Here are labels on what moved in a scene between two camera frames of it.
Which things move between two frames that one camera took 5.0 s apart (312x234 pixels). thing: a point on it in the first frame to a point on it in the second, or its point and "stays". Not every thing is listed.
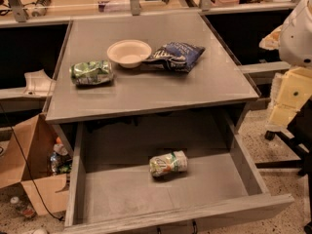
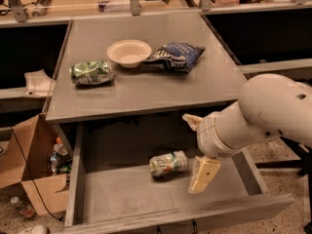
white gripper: (297, 38) to (209, 136)
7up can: (166, 164) stays
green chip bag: (92, 72) stays
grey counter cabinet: (214, 80) stays
